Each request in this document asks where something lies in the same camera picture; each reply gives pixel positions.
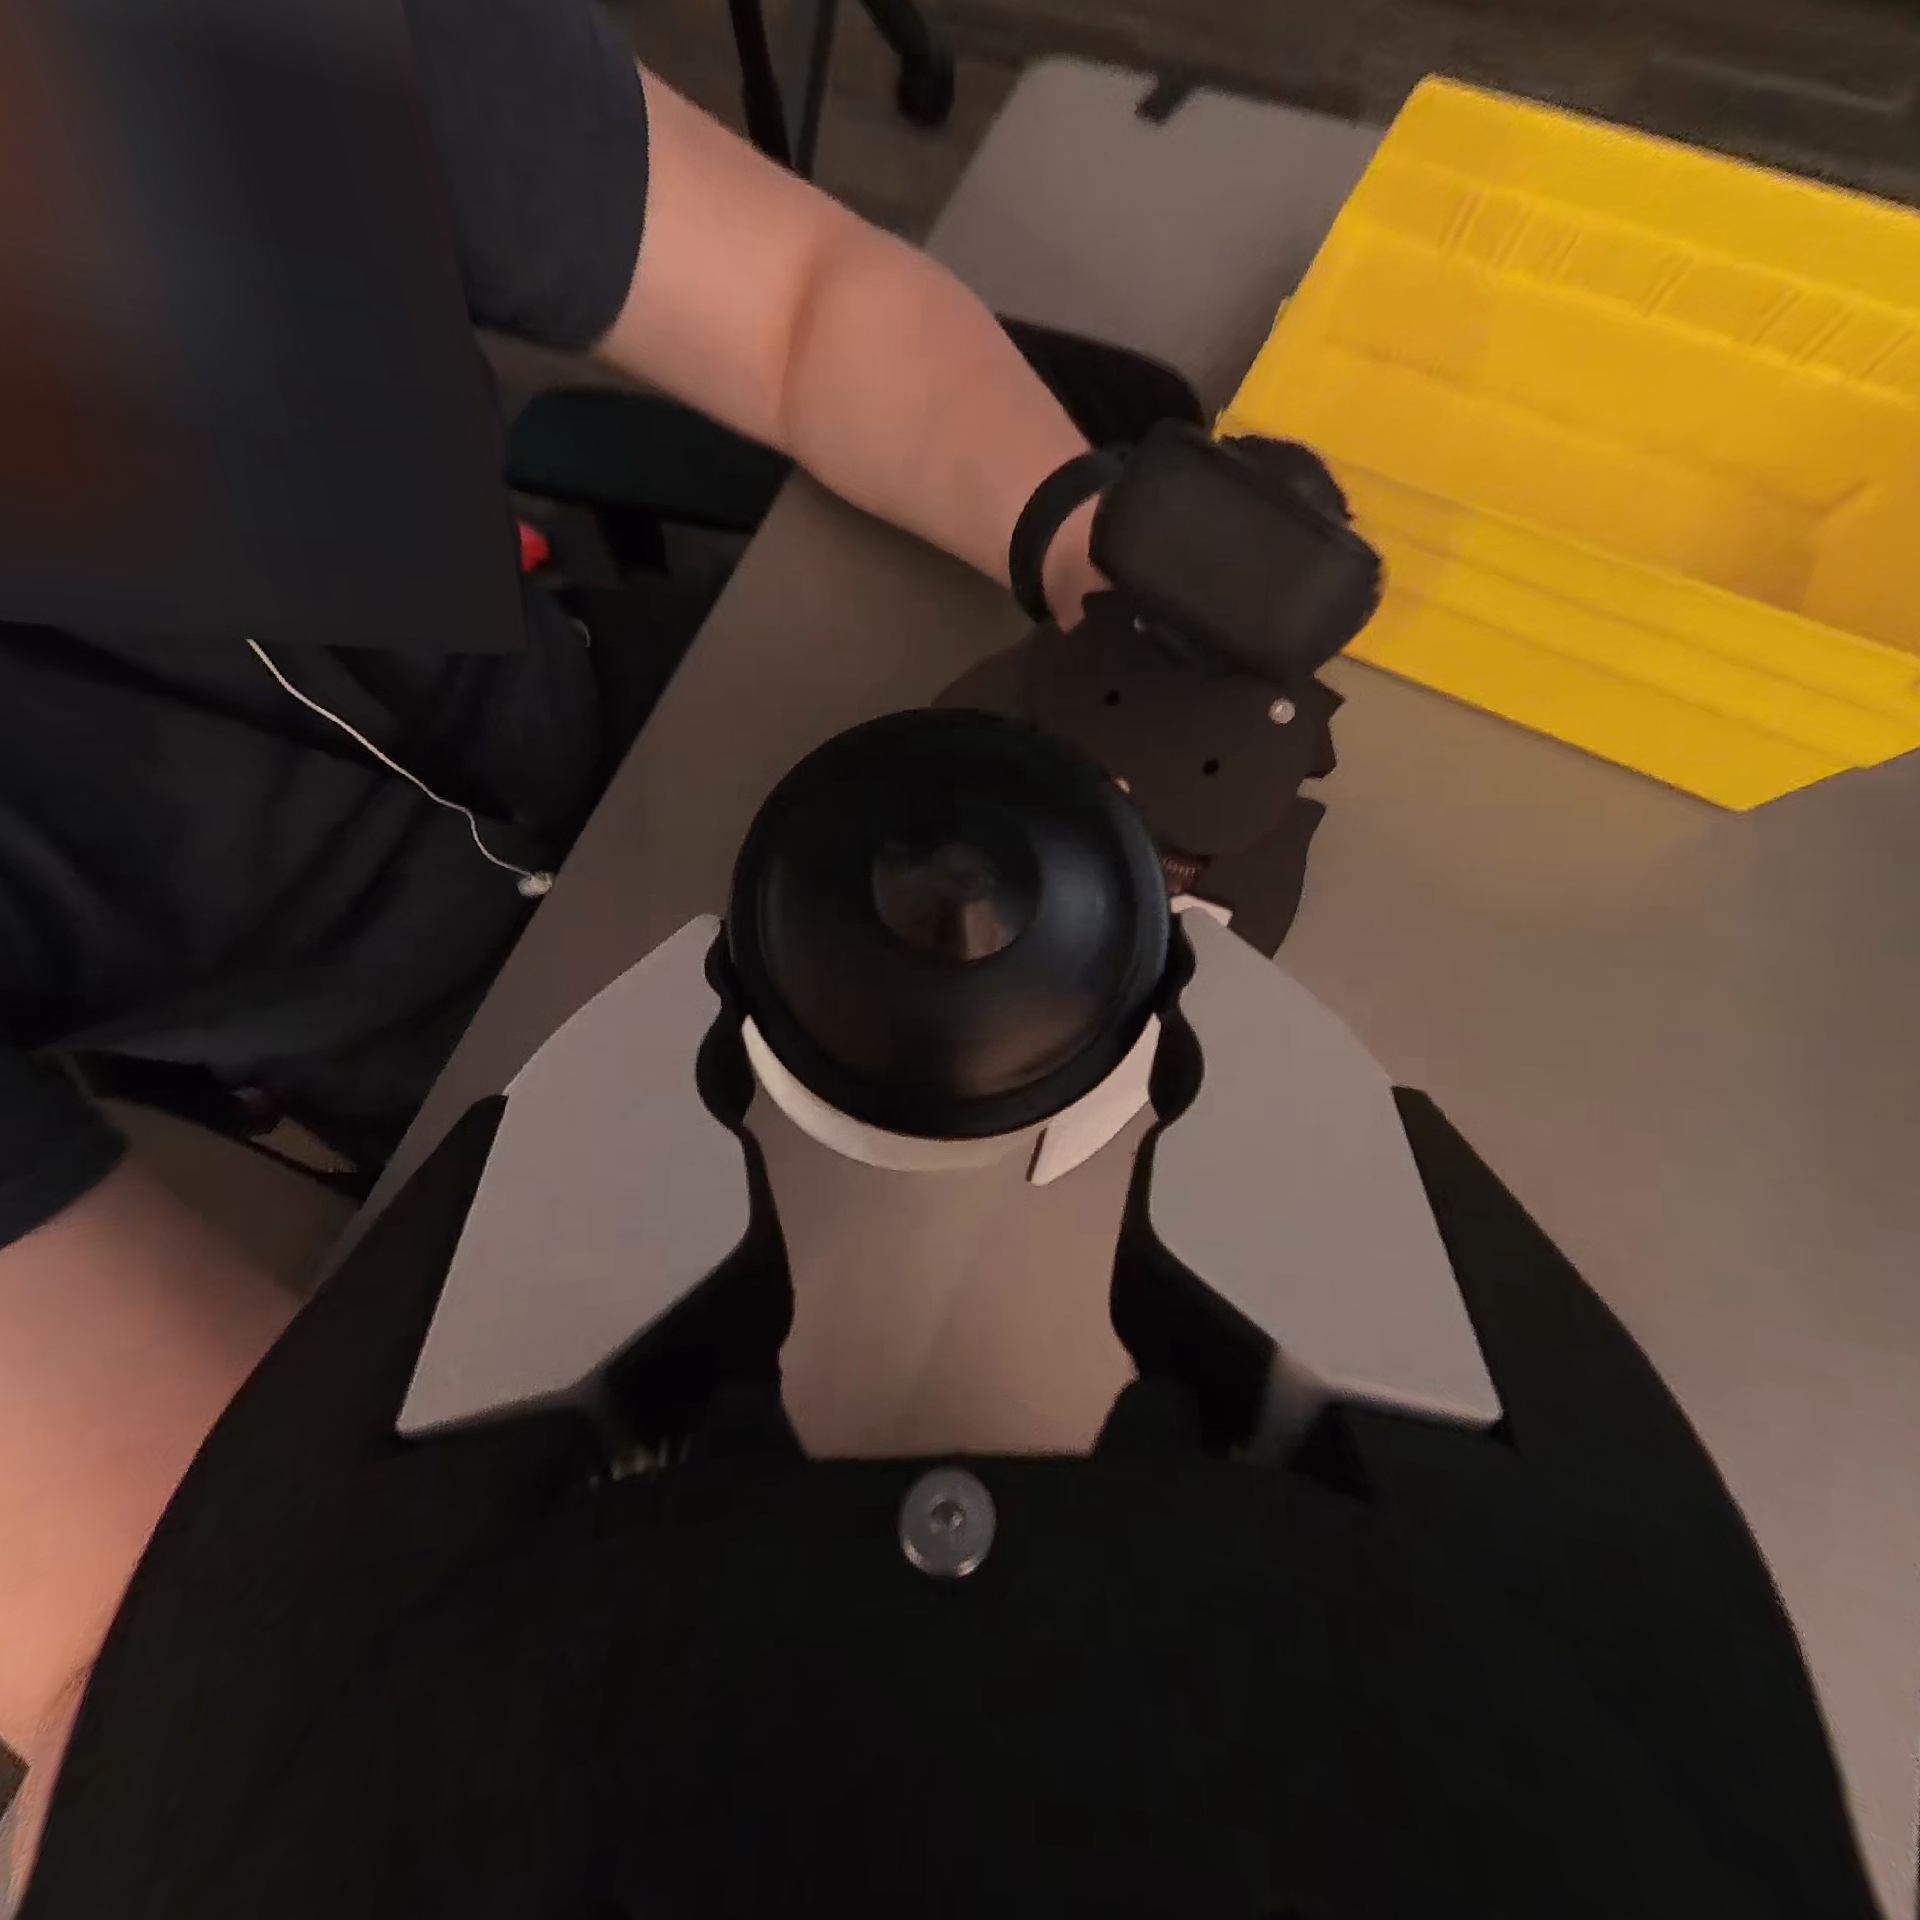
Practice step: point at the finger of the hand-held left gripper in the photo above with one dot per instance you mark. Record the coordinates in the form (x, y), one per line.
(1102, 1126)
(1201, 911)

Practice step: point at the black wrist rest pad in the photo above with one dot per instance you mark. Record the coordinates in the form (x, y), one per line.
(1110, 376)

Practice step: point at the black chair base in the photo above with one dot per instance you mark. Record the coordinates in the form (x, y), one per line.
(839, 59)

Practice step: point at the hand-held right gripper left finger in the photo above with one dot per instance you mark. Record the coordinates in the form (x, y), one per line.
(586, 1201)

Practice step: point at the person's right forearm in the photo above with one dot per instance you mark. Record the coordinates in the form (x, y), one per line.
(119, 1425)

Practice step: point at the small black table tab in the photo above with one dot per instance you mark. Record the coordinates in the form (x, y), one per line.
(1166, 99)

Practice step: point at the black office chair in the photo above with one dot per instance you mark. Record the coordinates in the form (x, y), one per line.
(645, 450)

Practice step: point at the white plastic bottle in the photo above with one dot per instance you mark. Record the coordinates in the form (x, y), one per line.
(869, 1144)

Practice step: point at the black wristband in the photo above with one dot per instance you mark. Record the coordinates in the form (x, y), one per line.
(1026, 524)

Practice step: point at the black bottle lid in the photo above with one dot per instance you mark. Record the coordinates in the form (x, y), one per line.
(945, 930)

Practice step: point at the yellow plastic bin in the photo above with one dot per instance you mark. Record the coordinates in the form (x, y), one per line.
(1575, 450)

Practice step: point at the person's left hand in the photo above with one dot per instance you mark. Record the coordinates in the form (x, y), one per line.
(1073, 562)

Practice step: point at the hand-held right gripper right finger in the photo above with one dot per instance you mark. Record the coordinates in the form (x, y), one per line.
(1320, 1201)

